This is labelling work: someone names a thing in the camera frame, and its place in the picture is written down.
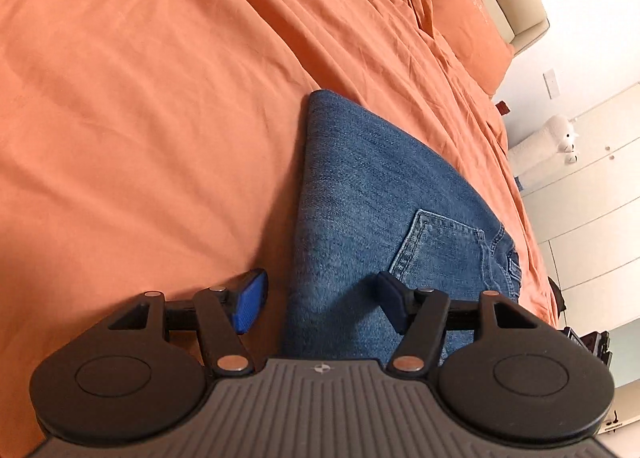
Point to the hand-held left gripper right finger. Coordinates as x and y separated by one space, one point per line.
392 300

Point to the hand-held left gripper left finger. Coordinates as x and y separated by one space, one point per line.
249 300

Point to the blue denim pants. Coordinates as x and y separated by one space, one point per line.
350 188

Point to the dark device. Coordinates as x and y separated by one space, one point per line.
590 343

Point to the orange duvet cover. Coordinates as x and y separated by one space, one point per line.
150 113

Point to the white wardrobe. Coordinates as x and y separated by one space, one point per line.
595 228

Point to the white plush toy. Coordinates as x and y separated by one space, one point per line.
542 146

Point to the small brown box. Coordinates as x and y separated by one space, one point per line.
503 108

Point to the orange pillow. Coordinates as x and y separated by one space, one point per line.
470 18

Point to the white wall switch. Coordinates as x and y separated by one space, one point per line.
550 84

